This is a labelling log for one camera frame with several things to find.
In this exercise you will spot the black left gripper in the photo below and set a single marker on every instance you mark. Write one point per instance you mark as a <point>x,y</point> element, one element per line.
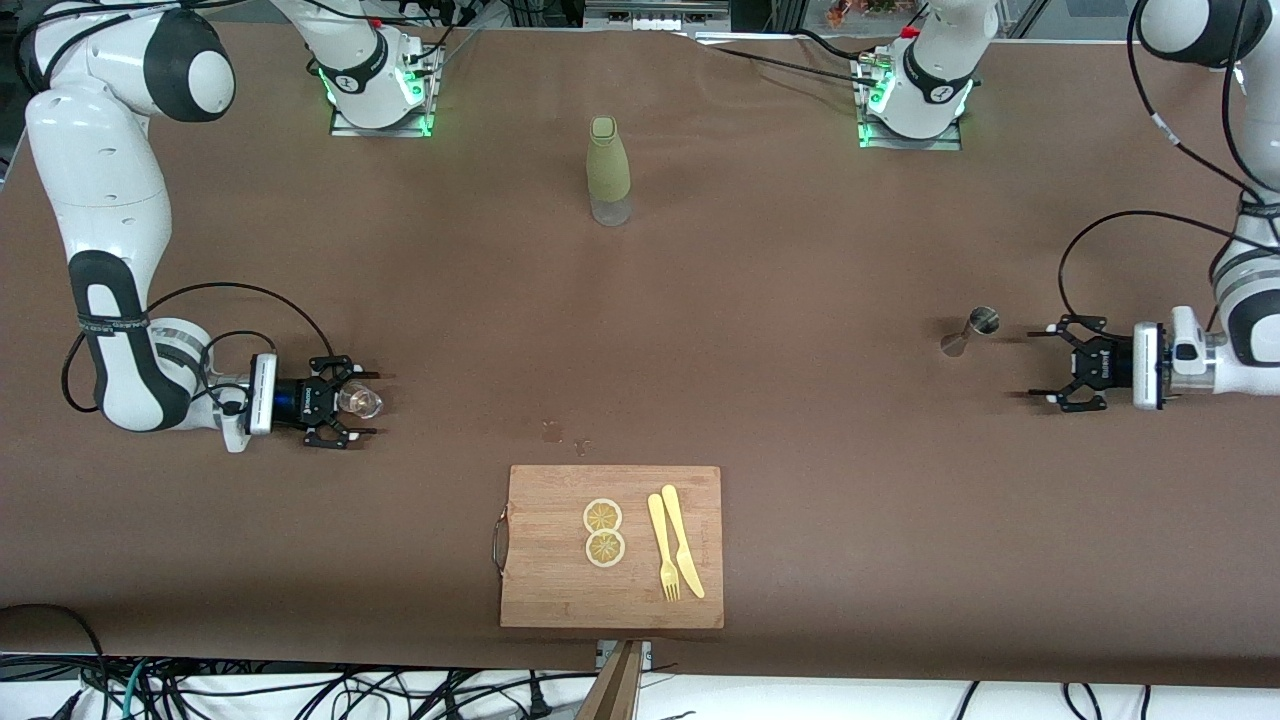
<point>1108,364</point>

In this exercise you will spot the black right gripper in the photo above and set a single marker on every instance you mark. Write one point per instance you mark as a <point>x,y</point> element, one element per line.
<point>303,399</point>

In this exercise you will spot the small clear glass cup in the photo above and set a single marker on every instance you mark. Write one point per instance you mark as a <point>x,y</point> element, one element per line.
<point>360,401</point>

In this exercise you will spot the steel jigger measuring cup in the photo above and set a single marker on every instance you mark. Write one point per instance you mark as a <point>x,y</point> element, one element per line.
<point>984,321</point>

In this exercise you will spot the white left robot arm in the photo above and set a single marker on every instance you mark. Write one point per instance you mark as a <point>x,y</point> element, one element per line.
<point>940,60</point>

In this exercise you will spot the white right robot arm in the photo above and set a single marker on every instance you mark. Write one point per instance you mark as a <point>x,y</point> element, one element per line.
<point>100,180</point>

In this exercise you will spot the brown table cover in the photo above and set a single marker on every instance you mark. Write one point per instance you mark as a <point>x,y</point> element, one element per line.
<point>900,560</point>

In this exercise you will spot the lemon slice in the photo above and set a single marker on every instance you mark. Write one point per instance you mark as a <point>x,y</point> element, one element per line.
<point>605,548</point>
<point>602,516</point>

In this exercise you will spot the wooden cutting board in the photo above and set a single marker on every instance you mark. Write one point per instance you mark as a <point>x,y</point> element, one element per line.
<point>560,590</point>

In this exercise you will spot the yellow plastic fork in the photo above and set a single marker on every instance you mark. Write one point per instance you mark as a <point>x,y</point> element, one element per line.
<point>662,540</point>

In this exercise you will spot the green sleeved glass bottle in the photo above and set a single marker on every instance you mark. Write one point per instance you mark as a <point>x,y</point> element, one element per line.
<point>608,165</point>

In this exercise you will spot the yellow plastic knife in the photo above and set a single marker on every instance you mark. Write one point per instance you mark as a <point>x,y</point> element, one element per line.
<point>683,550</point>

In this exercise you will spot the wooden beam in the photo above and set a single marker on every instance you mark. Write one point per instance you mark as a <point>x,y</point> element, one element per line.
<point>615,690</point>

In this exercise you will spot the white power strip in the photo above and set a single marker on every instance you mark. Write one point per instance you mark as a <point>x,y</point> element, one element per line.
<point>650,20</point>

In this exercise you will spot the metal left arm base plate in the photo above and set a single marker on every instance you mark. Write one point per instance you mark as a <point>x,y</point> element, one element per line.
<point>930,143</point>

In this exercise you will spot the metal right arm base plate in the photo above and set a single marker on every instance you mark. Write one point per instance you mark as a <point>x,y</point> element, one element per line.
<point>385,131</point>

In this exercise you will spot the metal mounting bracket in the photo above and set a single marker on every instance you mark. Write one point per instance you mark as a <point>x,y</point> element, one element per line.
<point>603,655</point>

